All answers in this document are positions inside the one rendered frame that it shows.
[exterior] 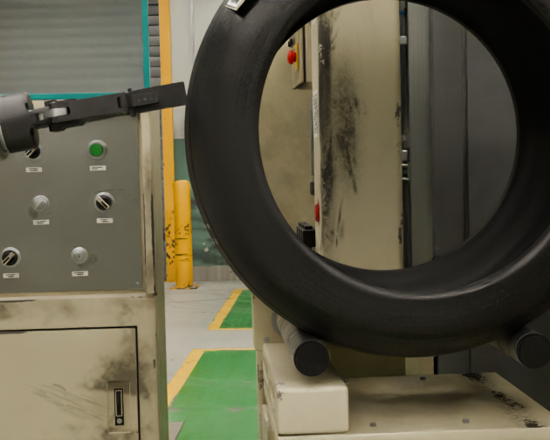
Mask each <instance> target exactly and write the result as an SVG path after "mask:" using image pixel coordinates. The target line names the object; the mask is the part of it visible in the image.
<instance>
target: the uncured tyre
mask: <svg viewBox="0 0 550 440"><path fill-rule="evenodd" d="M362 1H368V0H244V2H243V3H242V4H241V6H240V7H239V8H238V10H233V9H230V8H227V7H225V5H226V4H227V3H228V2H229V0H223V2H222V3H221V5H220V6H219V8H218V10H217V12H216V14H215V16H214V17H213V18H212V20H211V22H210V25H209V27H208V29H207V31H206V32H205V34H204V37H203V40H202V43H201V44H200V47H199V49H198V52H197V55H196V59H195V62H194V65H193V68H192V72H191V75H190V80H189V87H188V92H187V99H186V107H185V118H184V140H185V153H186V160H187V166H188V171H189V179H190V183H191V187H192V190H193V193H194V197H195V199H196V204H197V207H198V209H199V211H200V214H201V217H202V219H203V220H206V219H207V220H208V223H209V225H210V228H211V229H212V231H213V233H214V235H215V237H216V239H217V241H218V243H219V244H220V246H221V248H217V249H218V250H219V252H220V253H221V255H222V256H223V258H224V260H225V261H226V263H227V264H228V265H229V267H230V268H231V269H232V270H233V271H234V272H235V274H236V275H237V276H238V278H239V279H240V280H241V281H242V282H243V283H244V284H245V286H246V287H247V288H248V289H249V290H250V291H251V292H252V293H253V294H254V295H255V296H256V297H257V298H259V299H260V300H261V301H262V302H263V303H264V304H265V305H267V306H268V307H269V308H271V309H272V310H273V311H274V312H275V313H276V314H278V315H279V316H281V317H282V318H283V319H285V320H287V321H288V322H290V323H292V324H293V325H294V326H296V327H298V328H300V329H302V330H303V331H305V332H307V333H309V334H311V335H313V336H315V337H317V338H320V339H322V340H325V341H327V342H330V343H332V344H334V345H337V346H340V347H344V348H348V349H351V350H354V351H358V352H363V353H366V354H376V355H382V356H391V357H428V356H437V355H443V354H453V353H457V352H461V351H464V350H468V349H472V348H474V347H479V346H482V345H484V344H487V343H490V342H492V341H495V340H498V339H500V338H502V337H504V336H506V335H508V334H510V333H512V332H514V331H516V330H518V329H520V328H521V327H523V326H525V325H527V324H528V323H530V322H532V321H533V320H535V319H537V318H538V317H539V316H540V315H542V314H543V313H545V312H546V311H548V310H549V309H550V0H398V1H404V2H410V3H417V4H420V5H422V6H426V7H428V8H431V9H433V10H436V11H439V12H441V13H443V14H444V15H446V16H447V17H450V18H452V19H453V20H455V21H456V22H458V23H459V24H461V25H462V26H463V27H464V28H465V29H467V30H468V31H469V32H470V33H472V34H473V35H474V36H475V37H476V38H477V39H478V40H479V41H480V42H481V43H482V44H483V46H484V47H485V48H486V49H487V51H488V52H489V53H490V54H491V55H492V57H493V58H494V60H495V61H496V63H497V65H498V67H499V69H500V71H501V72H502V74H503V76H504V78H505V81H506V84H507V85H508V88H509V91H510V94H511V96H512V103H513V106H514V111H515V117H516V128H517V141H516V151H515V157H514V162H513V166H512V173H511V175H510V178H509V181H508V183H507V185H506V187H505V191H504V193H503V195H502V196H501V198H500V200H499V202H498V204H497V206H496V207H495V209H494V211H493V212H492V213H491V214H490V216H489V217H488V218H487V219H486V221H485V222H484V223H483V224H482V226H481V227H480V228H479V229H478V230H477V231H476V232H475V233H474V234H473V235H472V236H470V237H469V238H468V239H467V240H466V241H464V242H463V243H462V244H460V245H459V246H458V247H457V248H455V249H454V250H452V251H450V252H448V253H446V254H444V255H442V256H441V257H439V258H436V259H433V260H431V261H429V262H427V263H424V264H421V265H415V266H411V267H408V268H402V269H395V270H369V269H362V268H357V267H353V266H350V265H344V264H341V263H338V262H336V261H333V260H332V259H329V258H326V257H324V256H322V255H320V254H319V253H317V252H315V251H313V250H312V249H310V248H309V247H307V246H306V245H305V244H304V243H303V242H302V240H301V239H300V238H299V237H298V236H297V235H296V233H295V232H294V231H293V229H292V228H291V226H290V225H289V224H288V222H287V221H286V220H285V218H284V216H283V215H282V213H281V211H280V209H279V208H278V205H277V204H276V202H275V200H274V198H273V195H272V193H271V190H270V187H269V185H268V182H267V180H266V177H265V171H264V167H263V163H262V159H261V154H260V146H259V134H258V123H259V110H260V103H261V98H262V93H263V90H264V86H265V81H266V77H267V74H268V72H269V70H270V67H271V64H272V61H273V59H274V57H275V55H276V53H277V52H278V50H279V49H280V48H281V47H282V45H283V44H284V43H285V42H286V41H287V40H288V39H289V38H290V37H291V36H292V35H293V34H294V33H295V32H296V31H298V30H299V29H300V28H302V27H303V26H304V25H306V24H307V23H309V22H310V21H312V20H314V19H315V18H316V17H318V16H320V15H322V14H324V13H326V12H328V11H330V10H333V9H336V8H339V7H341V6H343V5H347V4H350V3H357V2H362Z"/></svg>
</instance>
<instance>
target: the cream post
mask: <svg viewBox="0 0 550 440"><path fill-rule="evenodd" d="M311 40H312V79H313V92H314V91H315V90H317V89H318V124H319V137H315V138H314V135H313V144H314V198H315V205H316V203H319V204H320V221H319V222H316V221H315V238H316V252H317V253H319V254H320V255H322V256H324V257H326V258H329V259H332V260H333V261H336V262H338V263H341V264H344V265H350V266H353V267H357V268H362V269H369V270H395V269H402V268H403V222H402V124H401V75H400V25H399V1H398V0H368V1H362V2H357V3H350V4H347V5H343V6H341V7H339V8H336V9H333V10H330V11H328V12H326V13H324V14H322V15H320V16H318V17H316V18H315V22H314V24H313V21H311ZM327 351H328V353H329V360H330V361H331V362H332V363H333V366H334V367H335V369H336V370H337V372H338V374H339V375H340V377H341V378H348V377H373V376H398V375H406V371H405V357H391V356H382V355H376V354H366V353H363V352H358V351H354V350H351V349H348V348H342V349H328V350H327Z"/></svg>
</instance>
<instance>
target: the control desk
mask: <svg viewBox="0 0 550 440"><path fill-rule="evenodd" d="M38 134H39V145H38V148H36V149H33V150H30V151H23V152H18V153H13V154H11V153H10V152H9V153H8V157H7V158H6V159H5V160H4V161H0V440H168V383H167V352H166V322H165V292H164V262H163V232H162V173H161V143H160V113H159V110H156V111H151V112H146V113H137V114H136V117H133V118H132V117H131V114H130V115H128V116H126V115H122V116H118V117H113V118H109V119H104V120H96V121H91V122H86V123H85V124H84V125H83V126H79V127H70V128H67V129H66V130H65V131H61V132H57V133H53V132H50V130H49V128H48V127H47V128H40V129H39V130H38Z"/></svg>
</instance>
